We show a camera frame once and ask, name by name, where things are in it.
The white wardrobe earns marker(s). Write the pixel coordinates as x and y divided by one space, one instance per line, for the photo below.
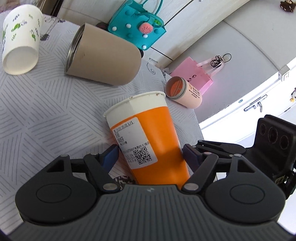
185 22

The pink paper gift bag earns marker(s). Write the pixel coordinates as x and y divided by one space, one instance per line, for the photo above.
197 74

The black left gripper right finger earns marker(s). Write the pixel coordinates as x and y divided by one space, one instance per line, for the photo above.
235 183

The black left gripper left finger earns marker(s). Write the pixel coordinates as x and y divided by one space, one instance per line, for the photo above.
66 189

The white paper cup green print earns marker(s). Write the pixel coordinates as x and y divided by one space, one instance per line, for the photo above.
21 39

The brown plush toy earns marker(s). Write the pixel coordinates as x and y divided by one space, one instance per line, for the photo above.
287 5

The silver door handle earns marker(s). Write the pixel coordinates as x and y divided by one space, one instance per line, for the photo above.
256 104

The orange paper cup with label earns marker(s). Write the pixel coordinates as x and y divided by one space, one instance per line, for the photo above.
144 130

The black wall hook ornament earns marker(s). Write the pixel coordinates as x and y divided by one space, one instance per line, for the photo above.
219 60

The small pink capsule cup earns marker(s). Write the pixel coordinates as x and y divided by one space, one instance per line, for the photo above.
181 91

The teal felt handbag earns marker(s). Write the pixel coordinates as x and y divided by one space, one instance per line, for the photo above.
135 24

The white door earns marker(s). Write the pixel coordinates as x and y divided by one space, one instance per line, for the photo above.
233 125

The beige steel tumbler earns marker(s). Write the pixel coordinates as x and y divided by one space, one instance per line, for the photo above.
100 56

